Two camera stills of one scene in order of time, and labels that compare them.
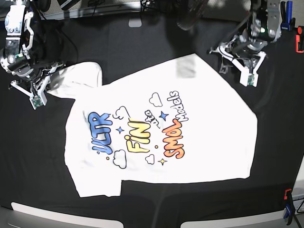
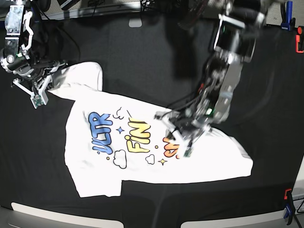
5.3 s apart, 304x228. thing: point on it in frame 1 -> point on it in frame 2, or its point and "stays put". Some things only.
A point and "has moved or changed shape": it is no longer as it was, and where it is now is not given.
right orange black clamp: x=299 y=40 stays put
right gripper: x=244 y=58 -> x=188 y=124
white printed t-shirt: x=180 y=122 has moved or changed shape
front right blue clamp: x=290 y=209 stays put
